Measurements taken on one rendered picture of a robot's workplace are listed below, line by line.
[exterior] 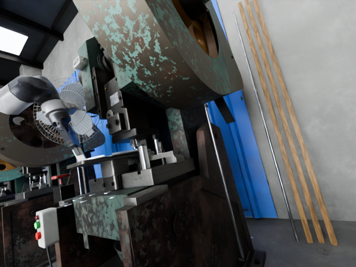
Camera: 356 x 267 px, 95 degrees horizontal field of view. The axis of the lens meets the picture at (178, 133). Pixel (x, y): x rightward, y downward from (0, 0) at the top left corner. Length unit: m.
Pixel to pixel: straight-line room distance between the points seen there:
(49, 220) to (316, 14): 2.18
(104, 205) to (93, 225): 0.12
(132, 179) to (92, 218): 0.21
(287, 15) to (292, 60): 0.41
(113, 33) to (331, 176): 1.70
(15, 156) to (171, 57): 1.77
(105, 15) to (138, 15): 0.09
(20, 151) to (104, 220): 1.45
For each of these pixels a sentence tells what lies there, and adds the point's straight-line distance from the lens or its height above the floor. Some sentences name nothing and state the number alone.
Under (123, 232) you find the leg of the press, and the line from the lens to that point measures 0.51.
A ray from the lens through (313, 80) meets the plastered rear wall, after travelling 1.77.
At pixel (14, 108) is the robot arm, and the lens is 0.89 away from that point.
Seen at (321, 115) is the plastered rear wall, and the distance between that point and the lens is 1.73.
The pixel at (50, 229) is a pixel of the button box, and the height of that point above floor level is 0.55.
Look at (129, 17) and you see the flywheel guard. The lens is 0.49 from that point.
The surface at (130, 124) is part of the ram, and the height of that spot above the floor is 0.91.
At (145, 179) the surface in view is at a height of 0.67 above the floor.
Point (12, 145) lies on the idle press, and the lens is 2.04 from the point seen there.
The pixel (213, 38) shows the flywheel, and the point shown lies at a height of 1.32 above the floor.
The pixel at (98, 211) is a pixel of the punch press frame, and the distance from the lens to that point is 0.73.
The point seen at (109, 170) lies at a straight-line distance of 0.74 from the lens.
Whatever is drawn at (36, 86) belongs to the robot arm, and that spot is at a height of 1.10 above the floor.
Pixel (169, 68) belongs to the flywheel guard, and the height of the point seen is 0.97.
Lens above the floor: 0.72
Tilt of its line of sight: 8 degrees up
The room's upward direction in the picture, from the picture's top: 12 degrees counter-clockwise
